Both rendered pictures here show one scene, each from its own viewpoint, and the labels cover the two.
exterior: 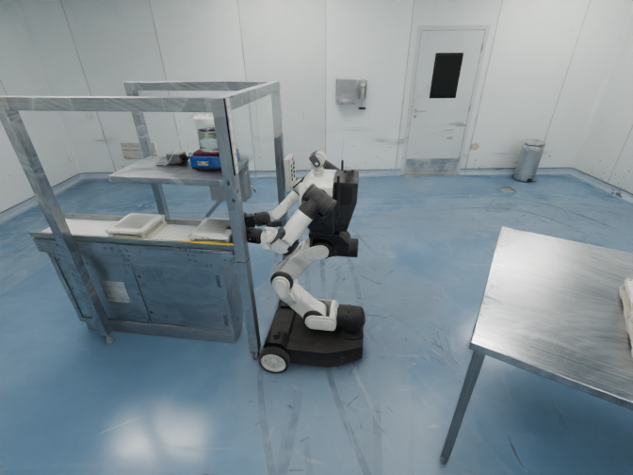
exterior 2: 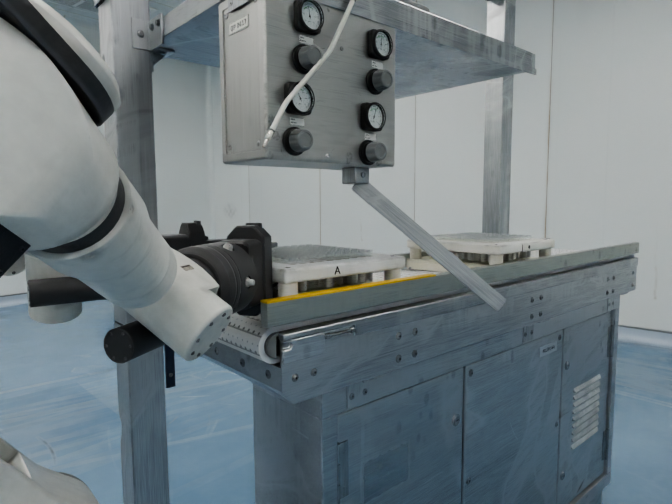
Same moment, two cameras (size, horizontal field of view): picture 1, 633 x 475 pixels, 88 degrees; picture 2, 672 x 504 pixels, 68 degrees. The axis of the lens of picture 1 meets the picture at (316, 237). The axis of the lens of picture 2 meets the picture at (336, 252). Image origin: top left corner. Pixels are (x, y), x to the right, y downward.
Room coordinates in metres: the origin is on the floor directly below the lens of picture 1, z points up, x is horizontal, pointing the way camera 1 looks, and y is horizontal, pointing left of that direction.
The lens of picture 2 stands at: (2.32, 0.01, 0.99)
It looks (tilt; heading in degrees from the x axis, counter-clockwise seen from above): 6 degrees down; 130
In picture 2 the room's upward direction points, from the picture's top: straight up
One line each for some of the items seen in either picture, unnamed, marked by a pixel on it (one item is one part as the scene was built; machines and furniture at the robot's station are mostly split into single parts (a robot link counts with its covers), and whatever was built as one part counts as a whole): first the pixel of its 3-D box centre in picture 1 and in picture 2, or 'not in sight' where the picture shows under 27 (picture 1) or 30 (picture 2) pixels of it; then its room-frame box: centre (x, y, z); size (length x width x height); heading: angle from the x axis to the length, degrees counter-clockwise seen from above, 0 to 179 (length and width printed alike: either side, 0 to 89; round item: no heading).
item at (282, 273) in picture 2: (216, 228); (301, 261); (1.74, 0.60, 0.89); 0.25 x 0.24 x 0.02; 172
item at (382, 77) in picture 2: not in sight; (381, 76); (1.93, 0.57, 1.16); 0.03 x 0.02 x 0.04; 82
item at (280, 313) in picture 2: (154, 220); (525, 267); (1.95, 1.07, 0.85); 1.32 x 0.02 x 0.03; 82
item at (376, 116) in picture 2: not in sight; (373, 116); (1.92, 0.56, 1.10); 0.04 x 0.01 x 0.04; 82
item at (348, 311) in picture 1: (317, 323); not in sight; (1.65, 0.00, 0.19); 0.64 x 0.52 x 0.33; 82
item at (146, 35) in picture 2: not in sight; (147, 30); (1.60, 0.42, 1.25); 0.05 x 0.03 x 0.04; 172
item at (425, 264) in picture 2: (138, 230); (479, 263); (1.82, 1.12, 0.84); 0.24 x 0.24 x 0.02; 82
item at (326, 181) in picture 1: (330, 199); not in sight; (1.64, -0.08, 1.11); 0.34 x 0.30 x 0.36; 172
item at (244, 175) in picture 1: (230, 182); (312, 90); (1.85, 0.51, 1.14); 0.22 x 0.11 x 0.20; 82
